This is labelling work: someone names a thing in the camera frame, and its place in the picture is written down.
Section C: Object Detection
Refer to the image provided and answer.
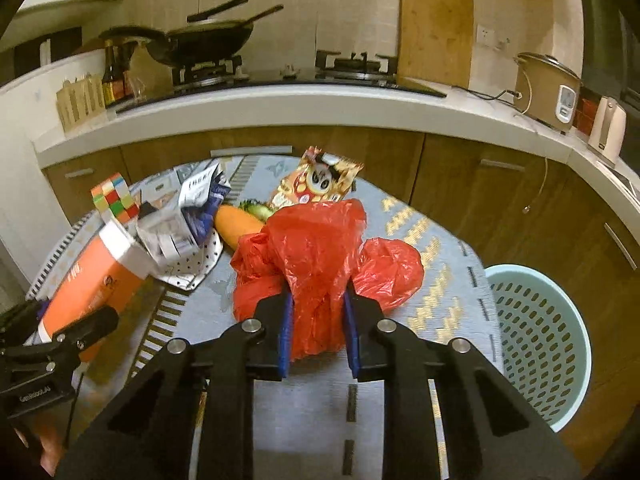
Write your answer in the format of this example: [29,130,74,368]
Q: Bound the heart patterned white box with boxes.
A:
[151,230,224,292]

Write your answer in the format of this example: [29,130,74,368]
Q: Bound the red plastic bag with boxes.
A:
[231,200,424,360]

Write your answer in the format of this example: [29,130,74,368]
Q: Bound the orange paper cup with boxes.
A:
[37,220,155,342]

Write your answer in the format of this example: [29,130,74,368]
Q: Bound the light blue laundry basket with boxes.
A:
[486,264,592,432]

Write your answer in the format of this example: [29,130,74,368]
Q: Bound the rubik's cube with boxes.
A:
[91,174,139,226]

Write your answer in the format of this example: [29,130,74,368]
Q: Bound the dark sauce bottle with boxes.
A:
[102,40,125,108]

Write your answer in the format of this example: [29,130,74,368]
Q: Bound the black gas stove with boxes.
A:
[120,50,447,113]

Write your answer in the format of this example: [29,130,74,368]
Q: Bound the panda snack bag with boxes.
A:
[268,146,364,210]

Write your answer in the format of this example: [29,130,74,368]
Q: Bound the white electric kettle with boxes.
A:
[588,96,627,167]

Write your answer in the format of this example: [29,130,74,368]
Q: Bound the black wok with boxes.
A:
[140,0,284,68]

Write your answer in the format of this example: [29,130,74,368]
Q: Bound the beige rice cooker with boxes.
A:
[513,52,582,133]

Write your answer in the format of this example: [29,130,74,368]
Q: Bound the wooden cutting board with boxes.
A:
[397,0,474,88]

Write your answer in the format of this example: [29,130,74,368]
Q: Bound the dark window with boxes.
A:
[582,0,639,127]

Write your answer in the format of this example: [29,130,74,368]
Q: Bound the wall power socket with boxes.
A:
[475,25,496,49]

